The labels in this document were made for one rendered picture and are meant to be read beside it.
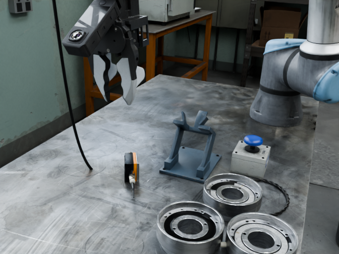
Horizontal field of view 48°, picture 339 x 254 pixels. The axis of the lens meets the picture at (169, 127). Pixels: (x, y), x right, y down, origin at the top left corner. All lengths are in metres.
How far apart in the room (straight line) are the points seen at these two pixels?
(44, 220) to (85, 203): 0.08
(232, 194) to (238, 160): 0.11
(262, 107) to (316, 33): 0.27
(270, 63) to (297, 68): 0.10
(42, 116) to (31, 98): 0.19
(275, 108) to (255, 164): 0.31
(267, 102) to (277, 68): 0.10
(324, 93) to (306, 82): 0.05
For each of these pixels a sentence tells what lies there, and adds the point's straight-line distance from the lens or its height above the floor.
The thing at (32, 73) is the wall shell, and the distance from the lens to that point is 2.65.
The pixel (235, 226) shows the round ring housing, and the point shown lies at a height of 0.83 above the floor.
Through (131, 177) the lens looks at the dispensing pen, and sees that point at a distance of 0.73.
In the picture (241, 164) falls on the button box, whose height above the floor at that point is 0.82.
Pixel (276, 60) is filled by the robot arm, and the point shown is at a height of 0.98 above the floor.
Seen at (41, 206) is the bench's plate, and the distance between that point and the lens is 0.72.
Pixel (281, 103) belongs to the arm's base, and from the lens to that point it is 1.08.
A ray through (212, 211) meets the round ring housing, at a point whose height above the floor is 0.84.
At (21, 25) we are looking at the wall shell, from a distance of 2.54.
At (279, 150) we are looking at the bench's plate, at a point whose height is 0.80.
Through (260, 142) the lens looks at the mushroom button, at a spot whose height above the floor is 0.87.
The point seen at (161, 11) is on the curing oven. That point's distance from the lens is 2.82.
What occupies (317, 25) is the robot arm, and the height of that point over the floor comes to 1.09.
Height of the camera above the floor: 1.21
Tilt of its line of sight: 24 degrees down
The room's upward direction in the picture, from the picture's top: 3 degrees clockwise
